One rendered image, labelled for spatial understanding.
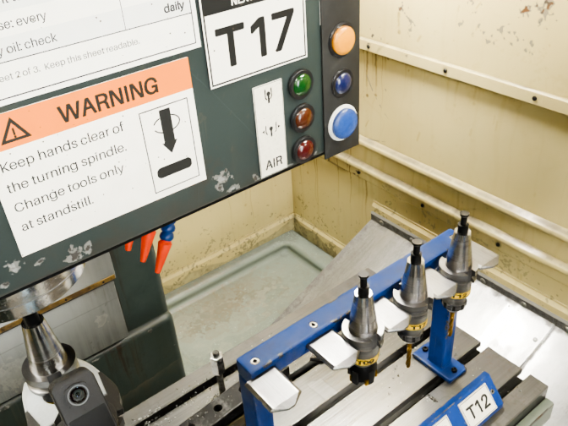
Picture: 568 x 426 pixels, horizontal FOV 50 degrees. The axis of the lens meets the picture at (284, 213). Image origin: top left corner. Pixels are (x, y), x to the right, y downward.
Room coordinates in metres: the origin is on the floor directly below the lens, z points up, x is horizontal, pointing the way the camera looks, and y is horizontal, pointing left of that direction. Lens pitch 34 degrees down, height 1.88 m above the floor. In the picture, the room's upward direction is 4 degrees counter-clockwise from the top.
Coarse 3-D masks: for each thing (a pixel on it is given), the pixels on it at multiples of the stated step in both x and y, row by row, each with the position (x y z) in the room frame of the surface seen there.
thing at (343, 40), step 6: (336, 30) 0.53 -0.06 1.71; (342, 30) 0.52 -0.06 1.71; (348, 30) 0.53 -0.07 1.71; (336, 36) 0.52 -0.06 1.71; (342, 36) 0.52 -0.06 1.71; (348, 36) 0.53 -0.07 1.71; (354, 36) 0.53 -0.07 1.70; (336, 42) 0.52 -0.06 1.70; (342, 42) 0.52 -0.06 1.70; (348, 42) 0.53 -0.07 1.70; (336, 48) 0.52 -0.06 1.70; (342, 48) 0.52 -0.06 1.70; (348, 48) 0.53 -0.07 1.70; (342, 54) 0.53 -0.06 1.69
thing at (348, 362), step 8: (320, 336) 0.65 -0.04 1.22; (328, 336) 0.65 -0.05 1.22; (336, 336) 0.65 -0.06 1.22; (312, 344) 0.64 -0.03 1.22; (320, 344) 0.64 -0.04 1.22; (328, 344) 0.64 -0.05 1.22; (336, 344) 0.64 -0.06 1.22; (344, 344) 0.63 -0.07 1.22; (312, 352) 0.63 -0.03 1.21; (320, 352) 0.62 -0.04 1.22; (328, 352) 0.62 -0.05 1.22; (336, 352) 0.62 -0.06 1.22; (344, 352) 0.62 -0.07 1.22; (352, 352) 0.62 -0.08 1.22; (328, 360) 0.61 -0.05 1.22; (336, 360) 0.60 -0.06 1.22; (344, 360) 0.60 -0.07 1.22; (352, 360) 0.60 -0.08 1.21; (336, 368) 0.59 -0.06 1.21; (344, 368) 0.59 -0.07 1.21
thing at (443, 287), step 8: (432, 272) 0.78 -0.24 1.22; (432, 280) 0.76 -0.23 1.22; (440, 280) 0.76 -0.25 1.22; (448, 280) 0.76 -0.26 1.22; (432, 288) 0.74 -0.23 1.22; (440, 288) 0.74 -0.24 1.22; (448, 288) 0.74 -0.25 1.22; (456, 288) 0.74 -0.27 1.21; (440, 296) 0.72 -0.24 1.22; (448, 296) 0.72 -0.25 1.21
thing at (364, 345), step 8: (344, 320) 0.67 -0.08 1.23; (344, 328) 0.66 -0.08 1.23; (384, 328) 0.65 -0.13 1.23; (344, 336) 0.65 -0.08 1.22; (352, 336) 0.64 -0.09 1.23; (376, 336) 0.64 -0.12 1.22; (352, 344) 0.63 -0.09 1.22; (360, 344) 0.63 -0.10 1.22; (368, 344) 0.63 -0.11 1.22; (376, 344) 0.64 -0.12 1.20; (360, 352) 0.63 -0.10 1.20; (368, 352) 0.63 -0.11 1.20
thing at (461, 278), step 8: (440, 264) 0.79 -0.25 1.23; (472, 264) 0.78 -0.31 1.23; (440, 272) 0.78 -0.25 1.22; (448, 272) 0.77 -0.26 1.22; (456, 272) 0.76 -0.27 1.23; (464, 272) 0.76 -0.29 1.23; (472, 272) 0.77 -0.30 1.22; (456, 280) 0.76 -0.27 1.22; (464, 280) 0.75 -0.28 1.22; (472, 280) 0.77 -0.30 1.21
